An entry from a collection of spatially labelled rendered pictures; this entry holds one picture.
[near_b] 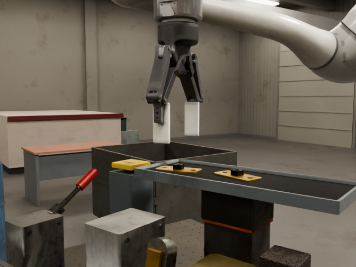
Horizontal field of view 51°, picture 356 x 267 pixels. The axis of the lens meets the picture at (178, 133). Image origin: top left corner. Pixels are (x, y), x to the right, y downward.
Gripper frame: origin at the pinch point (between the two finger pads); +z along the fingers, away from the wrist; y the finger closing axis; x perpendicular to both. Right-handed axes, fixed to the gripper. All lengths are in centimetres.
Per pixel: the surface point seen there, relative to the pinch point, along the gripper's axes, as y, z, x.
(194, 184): 7.6, 7.5, 6.5
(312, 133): -1054, 95, -63
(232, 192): 9.2, 7.6, 13.4
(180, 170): 1.2, 6.7, 1.2
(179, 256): -60, 53, -27
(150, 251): 21.6, 13.6, 6.0
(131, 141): -734, 104, -468
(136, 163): -3.1, 7.1, -10.9
